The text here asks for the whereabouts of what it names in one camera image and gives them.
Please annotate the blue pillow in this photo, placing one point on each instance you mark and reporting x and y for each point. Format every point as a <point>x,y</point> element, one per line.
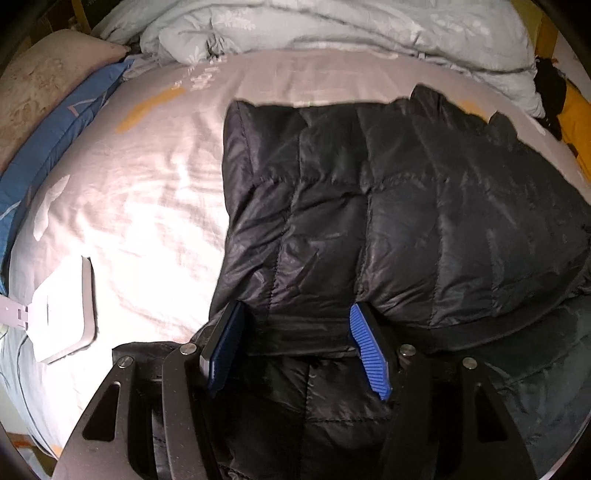
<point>55,138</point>

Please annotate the white square device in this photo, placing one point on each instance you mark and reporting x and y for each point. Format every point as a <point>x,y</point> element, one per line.
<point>60,318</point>

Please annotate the beige pillow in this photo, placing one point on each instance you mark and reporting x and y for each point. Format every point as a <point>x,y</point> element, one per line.
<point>51,83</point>

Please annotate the yellow pillow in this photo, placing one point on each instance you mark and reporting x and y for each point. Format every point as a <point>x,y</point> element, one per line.
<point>577,115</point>

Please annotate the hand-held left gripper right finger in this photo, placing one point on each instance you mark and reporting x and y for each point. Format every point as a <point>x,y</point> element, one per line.
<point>369,346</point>

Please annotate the light grey duvet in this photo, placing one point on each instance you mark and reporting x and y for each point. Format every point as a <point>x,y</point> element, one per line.
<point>323,27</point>

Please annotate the black bag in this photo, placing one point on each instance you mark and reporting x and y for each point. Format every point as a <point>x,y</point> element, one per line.
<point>551,87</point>

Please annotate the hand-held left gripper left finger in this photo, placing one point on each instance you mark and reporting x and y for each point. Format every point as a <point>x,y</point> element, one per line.
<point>226,346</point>

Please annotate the black puffer jacket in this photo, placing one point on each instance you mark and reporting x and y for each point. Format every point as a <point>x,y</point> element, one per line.
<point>392,207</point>

